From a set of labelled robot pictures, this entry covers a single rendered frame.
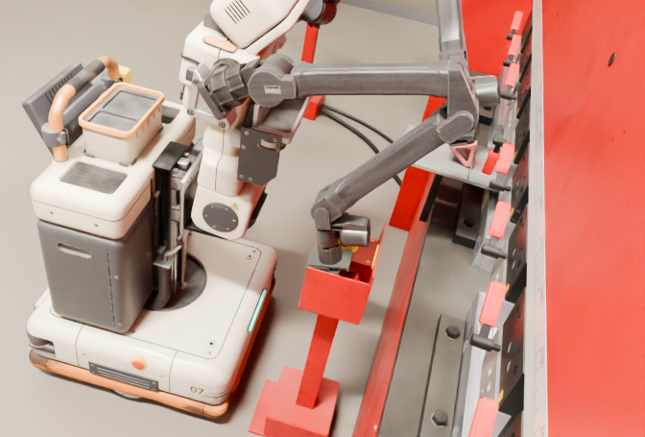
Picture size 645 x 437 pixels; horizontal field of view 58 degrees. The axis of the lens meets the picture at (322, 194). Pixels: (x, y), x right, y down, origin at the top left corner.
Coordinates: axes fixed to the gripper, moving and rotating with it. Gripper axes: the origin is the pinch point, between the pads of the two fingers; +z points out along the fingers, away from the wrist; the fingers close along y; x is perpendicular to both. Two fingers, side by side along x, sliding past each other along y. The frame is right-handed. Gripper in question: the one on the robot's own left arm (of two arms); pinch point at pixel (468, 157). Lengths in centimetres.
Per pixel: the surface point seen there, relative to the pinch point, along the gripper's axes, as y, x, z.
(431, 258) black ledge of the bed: -26.2, 7.6, 11.5
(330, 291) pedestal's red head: -35.7, 31.3, 13.3
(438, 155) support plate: -1.2, 7.3, -2.4
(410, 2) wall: 354, 94, 50
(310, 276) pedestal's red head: -36, 35, 8
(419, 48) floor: 300, 80, 72
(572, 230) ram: -73, -25, -31
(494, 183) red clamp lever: -34.6, -10.9, -13.7
